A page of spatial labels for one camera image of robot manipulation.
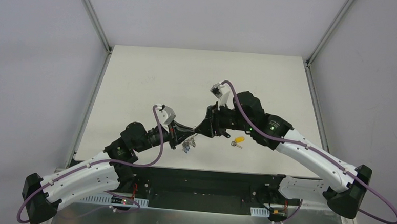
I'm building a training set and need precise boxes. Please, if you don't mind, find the silver keyring with keys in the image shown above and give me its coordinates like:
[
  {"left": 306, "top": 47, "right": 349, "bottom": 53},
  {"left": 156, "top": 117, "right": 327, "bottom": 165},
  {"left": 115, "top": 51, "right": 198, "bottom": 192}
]
[{"left": 182, "top": 126, "right": 197, "bottom": 153}]

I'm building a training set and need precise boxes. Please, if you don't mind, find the key with yellow tag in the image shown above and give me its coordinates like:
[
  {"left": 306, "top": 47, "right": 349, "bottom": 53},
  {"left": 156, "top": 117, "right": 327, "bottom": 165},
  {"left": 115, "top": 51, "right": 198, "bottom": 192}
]
[{"left": 231, "top": 136, "right": 245, "bottom": 149}]

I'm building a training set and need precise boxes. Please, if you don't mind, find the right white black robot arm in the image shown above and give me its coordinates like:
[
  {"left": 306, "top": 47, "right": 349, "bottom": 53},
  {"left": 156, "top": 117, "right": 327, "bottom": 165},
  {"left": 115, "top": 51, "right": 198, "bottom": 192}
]
[{"left": 195, "top": 87, "right": 372, "bottom": 219}]

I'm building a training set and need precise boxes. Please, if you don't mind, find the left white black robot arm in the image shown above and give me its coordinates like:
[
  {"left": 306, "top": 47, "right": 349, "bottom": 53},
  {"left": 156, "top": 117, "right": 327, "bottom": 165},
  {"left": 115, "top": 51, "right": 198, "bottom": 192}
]
[{"left": 16, "top": 120, "right": 196, "bottom": 224}]

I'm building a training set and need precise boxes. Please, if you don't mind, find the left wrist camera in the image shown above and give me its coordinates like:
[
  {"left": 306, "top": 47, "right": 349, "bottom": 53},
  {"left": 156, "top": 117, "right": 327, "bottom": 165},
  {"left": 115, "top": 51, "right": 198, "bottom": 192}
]
[{"left": 156, "top": 104, "right": 176, "bottom": 126}]

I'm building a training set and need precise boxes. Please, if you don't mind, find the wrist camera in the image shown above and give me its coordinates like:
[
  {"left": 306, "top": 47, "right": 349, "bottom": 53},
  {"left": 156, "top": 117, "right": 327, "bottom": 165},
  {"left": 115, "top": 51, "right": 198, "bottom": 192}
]
[
  {"left": 156, "top": 104, "right": 176, "bottom": 126},
  {"left": 210, "top": 83, "right": 232, "bottom": 110}
]

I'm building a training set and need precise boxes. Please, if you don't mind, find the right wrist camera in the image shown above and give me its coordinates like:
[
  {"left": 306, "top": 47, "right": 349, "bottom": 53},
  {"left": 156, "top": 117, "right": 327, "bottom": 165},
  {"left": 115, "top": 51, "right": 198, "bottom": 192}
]
[{"left": 210, "top": 83, "right": 232, "bottom": 110}]

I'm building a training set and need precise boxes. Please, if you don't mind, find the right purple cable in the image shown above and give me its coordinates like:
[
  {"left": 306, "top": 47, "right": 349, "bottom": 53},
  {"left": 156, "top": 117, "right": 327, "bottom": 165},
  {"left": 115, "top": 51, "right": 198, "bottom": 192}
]
[{"left": 213, "top": 79, "right": 397, "bottom": 224}]

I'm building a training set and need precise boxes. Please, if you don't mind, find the purple cable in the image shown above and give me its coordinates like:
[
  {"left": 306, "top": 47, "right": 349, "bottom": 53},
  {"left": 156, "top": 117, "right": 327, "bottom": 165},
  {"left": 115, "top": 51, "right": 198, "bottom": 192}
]
[
  {"left": 213, "top": 79, "right": 397, "bottom": 224},
  {"left": 16, "top": 98, "right": 167, "bottom": 224}
]

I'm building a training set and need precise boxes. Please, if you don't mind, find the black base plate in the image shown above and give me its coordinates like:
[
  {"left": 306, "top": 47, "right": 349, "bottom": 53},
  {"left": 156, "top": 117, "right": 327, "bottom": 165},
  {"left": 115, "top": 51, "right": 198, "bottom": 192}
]
[{"left": 111, "top": 165, "right": 339, "bottom": 221}]

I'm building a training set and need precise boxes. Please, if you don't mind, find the left white cable duct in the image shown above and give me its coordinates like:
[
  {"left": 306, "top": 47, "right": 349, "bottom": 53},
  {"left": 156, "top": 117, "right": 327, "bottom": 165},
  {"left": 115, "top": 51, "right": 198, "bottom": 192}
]
[{"left": 77, "top": 193, "right": 136, "bottom": 207}]

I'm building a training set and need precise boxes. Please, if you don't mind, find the white cable duct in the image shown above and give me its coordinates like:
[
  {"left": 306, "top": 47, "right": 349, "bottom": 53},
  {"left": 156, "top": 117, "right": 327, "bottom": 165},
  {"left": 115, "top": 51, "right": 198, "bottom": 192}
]
[
  {"left": 77, "top": 193, "right": 136, "bottom": 207},
  {"left": 250, "top": 207, "right": 270, "bottom": 218}
]

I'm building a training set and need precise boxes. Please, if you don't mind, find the right white cable duct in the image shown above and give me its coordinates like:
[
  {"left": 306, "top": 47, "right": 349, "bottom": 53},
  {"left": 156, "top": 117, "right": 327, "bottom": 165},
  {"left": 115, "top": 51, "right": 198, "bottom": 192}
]
[{"left": 250, "top": 207, "right": 270, "bottom": 218}]

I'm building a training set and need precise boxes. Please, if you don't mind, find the right aluminium frame post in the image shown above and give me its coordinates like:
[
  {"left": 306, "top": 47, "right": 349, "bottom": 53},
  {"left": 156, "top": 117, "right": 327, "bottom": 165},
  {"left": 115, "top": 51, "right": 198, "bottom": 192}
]
[{"left": 306, "top": 0, "right": 357, "bottom": 67}]

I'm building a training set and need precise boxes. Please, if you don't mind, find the aluminium frame post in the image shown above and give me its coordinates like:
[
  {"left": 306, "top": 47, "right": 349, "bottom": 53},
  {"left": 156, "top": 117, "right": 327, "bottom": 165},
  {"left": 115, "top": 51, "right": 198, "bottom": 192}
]
[
  {"left": 81, "top": 0, "right": 113, "bottom": 55},
  {"left": 306, "top": 0, "right": 357, "bottom": 67}
]

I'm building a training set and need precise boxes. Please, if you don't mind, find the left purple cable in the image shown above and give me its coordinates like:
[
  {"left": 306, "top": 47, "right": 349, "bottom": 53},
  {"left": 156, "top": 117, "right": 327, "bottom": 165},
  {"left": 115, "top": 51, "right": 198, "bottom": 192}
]
[{"left": 16, "top": 98, "right": 167, "bottom": 224}]

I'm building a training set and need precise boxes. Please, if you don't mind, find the left aluminium frame post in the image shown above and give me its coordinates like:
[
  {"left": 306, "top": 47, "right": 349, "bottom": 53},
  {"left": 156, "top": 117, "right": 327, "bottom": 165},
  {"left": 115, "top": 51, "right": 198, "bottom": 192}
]
[{"left": 81, "top": 0, "right": 113, "bottom": 55}]

